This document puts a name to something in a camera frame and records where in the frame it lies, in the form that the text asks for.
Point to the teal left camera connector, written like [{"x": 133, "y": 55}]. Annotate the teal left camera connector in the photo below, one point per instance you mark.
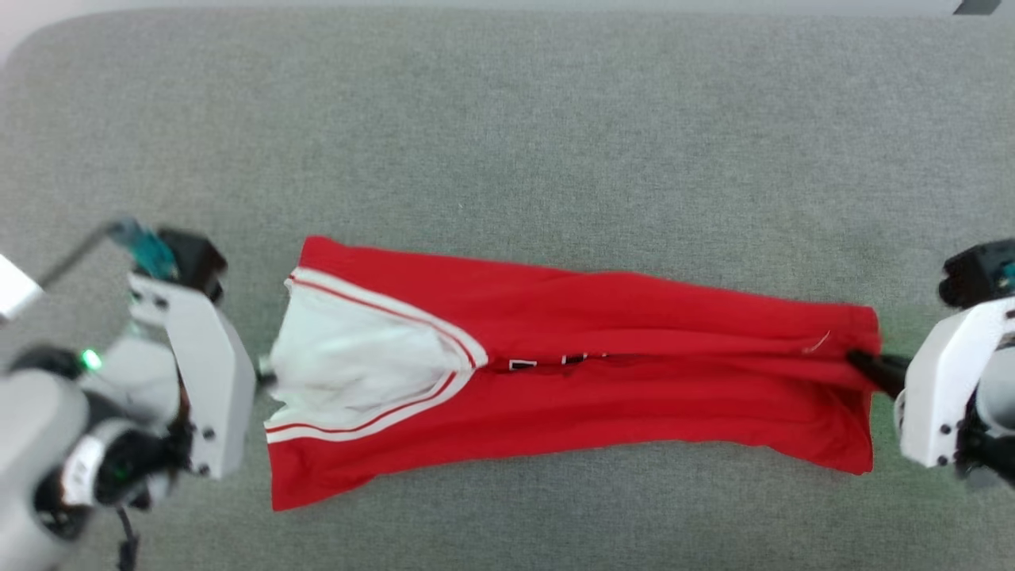
[{"x": 147, "y": 247}]

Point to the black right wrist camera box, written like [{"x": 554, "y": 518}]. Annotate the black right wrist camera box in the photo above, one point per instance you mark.
[{"x": 979, "y": 274}]

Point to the red and white shirt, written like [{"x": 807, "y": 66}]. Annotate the red and white shirt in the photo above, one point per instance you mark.
[{"x": 634, "y": 396}]

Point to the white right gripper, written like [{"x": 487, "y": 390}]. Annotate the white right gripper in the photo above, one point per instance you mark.
[{"x": 940, "y": 396}]

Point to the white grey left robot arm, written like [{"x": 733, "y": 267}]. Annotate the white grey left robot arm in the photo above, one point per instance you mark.
[{"x": 40, "y": 444}]

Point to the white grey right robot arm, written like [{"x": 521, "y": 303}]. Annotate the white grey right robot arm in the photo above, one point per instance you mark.
[{"x": 995, "y": 412}]

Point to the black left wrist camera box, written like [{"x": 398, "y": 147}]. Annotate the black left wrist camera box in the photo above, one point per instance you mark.
[{"x": 190, "y": 258}]

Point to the grey metal bar with foot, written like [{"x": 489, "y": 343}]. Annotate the grey metal bar with foot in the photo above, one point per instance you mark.
[{"x": 977, "y": 6}]

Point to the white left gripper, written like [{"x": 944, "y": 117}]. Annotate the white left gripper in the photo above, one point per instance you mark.
[{"x": 210, "y": 381}]

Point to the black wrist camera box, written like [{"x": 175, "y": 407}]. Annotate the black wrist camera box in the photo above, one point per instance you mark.
[
  {"x": 979, "y": 274},
  {"x": 190, "y": 258}
]

